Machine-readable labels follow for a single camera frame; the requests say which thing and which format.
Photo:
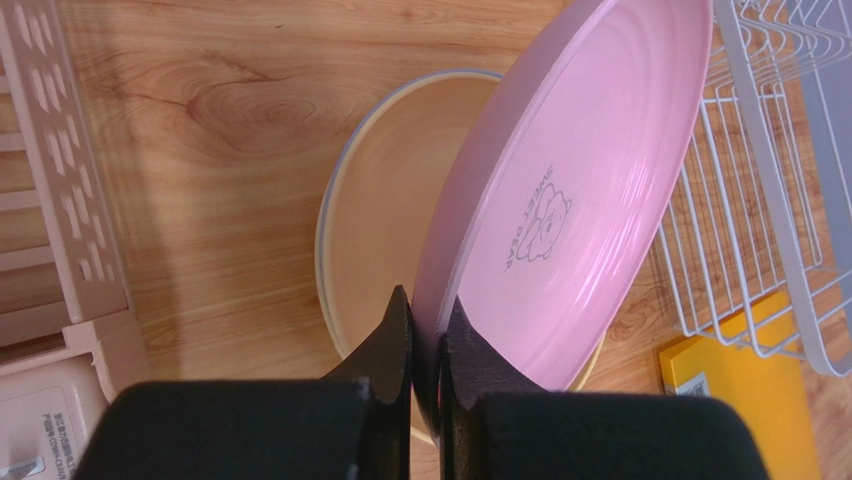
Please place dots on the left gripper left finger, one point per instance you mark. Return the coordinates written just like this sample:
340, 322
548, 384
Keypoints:
381, 369

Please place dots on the blue plate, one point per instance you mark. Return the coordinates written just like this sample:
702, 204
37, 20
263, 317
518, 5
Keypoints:
333, 200

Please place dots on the tan yellow plate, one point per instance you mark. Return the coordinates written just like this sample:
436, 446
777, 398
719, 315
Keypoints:
393, 200

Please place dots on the pink plate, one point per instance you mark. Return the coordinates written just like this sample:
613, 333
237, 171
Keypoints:
558, 189

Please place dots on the pink desk file organizer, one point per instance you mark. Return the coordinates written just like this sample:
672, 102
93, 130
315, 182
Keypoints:
95, 315

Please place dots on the cream yellow plate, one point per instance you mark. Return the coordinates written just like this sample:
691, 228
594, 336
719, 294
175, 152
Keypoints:
420, 430

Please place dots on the right orange folder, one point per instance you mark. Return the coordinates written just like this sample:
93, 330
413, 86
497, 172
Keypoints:
768, 393

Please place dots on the white wire dish rack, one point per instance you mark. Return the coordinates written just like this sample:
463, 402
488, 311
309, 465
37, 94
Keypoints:
757, 238

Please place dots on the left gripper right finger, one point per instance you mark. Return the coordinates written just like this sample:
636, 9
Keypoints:
472, 443

